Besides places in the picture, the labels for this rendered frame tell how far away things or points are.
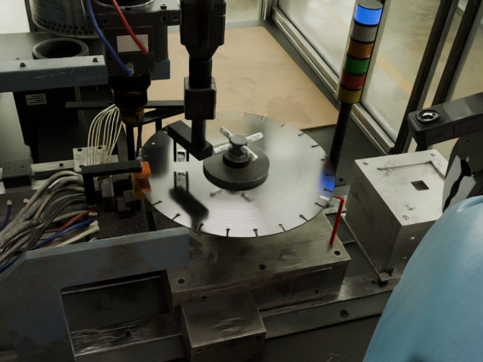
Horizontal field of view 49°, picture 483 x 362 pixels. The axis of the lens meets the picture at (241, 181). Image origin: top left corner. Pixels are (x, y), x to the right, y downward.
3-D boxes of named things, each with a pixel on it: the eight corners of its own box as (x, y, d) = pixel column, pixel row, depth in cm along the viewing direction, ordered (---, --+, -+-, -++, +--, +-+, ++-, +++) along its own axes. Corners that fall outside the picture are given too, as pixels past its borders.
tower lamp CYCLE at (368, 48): (364, 47, 100) (367, 31, 99) (374, 58, 97) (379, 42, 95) (342, 48, 99) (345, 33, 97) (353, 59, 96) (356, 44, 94)
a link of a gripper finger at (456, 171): (477, 225, 73) (509, 172, 68) (438, 220, 72) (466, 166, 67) (468, 210, 76) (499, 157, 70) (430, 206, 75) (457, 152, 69)
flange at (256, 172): (189, 161, 88) (189, 149, 87) (237, 138, 94) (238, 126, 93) (234, 196, 82) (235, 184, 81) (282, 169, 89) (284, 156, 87)
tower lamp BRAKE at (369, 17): (371, 14, 96) (375, -2, 94) (383, 24, 93) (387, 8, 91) (349, 16, 95) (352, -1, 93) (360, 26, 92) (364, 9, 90)
